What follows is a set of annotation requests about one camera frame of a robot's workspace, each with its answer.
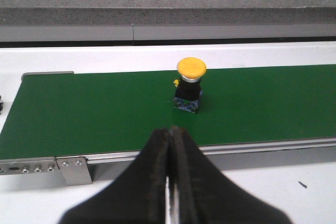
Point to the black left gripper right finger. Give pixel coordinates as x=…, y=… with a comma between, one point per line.
x=200, y=193

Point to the steel left support bracket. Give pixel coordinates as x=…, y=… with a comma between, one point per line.
x=74, y=171

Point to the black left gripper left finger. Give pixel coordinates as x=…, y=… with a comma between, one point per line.
x=135, y=196

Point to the small black screw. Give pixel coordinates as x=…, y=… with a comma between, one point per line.
x=303, y=185

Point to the yellow mushroom push button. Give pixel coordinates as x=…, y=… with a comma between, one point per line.
x=188, y=90

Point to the aluminium conveyor frame rail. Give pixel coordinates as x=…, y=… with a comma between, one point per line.
x=236, y=146

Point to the green conveyor belt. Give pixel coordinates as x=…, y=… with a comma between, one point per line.
x=105, y=113

